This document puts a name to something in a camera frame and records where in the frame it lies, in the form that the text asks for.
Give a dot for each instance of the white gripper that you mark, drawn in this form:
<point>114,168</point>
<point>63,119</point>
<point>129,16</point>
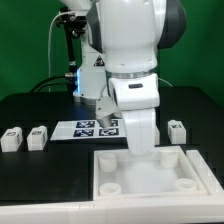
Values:
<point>136,100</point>

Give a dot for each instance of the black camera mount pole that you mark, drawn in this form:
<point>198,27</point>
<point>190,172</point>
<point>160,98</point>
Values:
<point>73,27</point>

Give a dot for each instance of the white U-shaped fence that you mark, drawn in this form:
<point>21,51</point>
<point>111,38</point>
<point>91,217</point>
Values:
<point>56,187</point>

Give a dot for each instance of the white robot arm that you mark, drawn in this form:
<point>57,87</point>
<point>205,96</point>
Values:
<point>120,43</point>

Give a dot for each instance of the white square tabletop tray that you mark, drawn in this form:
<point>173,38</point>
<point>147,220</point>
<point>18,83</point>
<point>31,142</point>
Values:
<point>166,172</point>

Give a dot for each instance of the white sheet with markers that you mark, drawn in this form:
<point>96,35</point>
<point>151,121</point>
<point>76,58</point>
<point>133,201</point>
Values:
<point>87,129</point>

